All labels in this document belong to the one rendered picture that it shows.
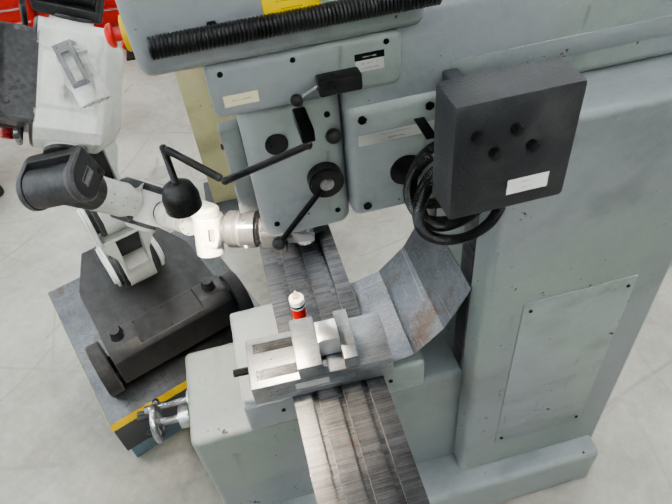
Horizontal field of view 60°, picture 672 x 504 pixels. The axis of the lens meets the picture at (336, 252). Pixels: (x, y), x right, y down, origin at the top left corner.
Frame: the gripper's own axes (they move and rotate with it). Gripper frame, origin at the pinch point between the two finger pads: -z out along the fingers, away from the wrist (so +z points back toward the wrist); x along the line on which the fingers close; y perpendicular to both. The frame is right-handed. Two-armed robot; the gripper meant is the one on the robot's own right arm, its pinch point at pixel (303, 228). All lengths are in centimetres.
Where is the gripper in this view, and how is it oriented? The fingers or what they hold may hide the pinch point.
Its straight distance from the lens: 137.4
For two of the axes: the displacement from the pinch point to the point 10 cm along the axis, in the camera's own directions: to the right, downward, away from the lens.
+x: 0.8, -7.1, 7.0
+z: -9.9, 0.0, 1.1
